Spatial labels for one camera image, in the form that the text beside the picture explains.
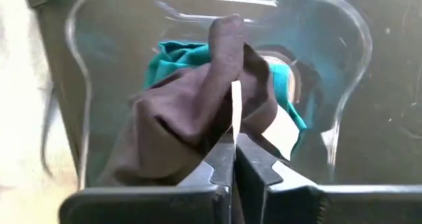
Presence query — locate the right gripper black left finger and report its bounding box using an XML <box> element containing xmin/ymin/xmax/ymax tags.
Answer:
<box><xmin>177</xmin><ymin>142</ymin><xmax>235</xmax><ymax>224</ymax></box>

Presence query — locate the dark brown-purple towel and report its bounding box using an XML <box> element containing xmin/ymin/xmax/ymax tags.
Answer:
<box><xmin>95</xmin><ymin>14</ymin><xmax>280</xmax><ymax>187</ymax></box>

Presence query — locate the clear plastic basket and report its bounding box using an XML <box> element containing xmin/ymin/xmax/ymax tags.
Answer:
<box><xmin>64</xmin><ymin>0</ymin><xmax>373</xmax><ymax>190</ymax></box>

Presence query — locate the teal towel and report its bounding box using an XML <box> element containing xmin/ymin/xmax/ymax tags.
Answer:
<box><xmin>143</xmin><ymin>41</ymin><xmax>309</xmax><ymax>159</ymax></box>

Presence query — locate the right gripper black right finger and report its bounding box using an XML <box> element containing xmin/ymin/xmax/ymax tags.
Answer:
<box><xmin>236</xmin><ymin>134</ymin><xmax>326</xmax><ymax>224</ymax></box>

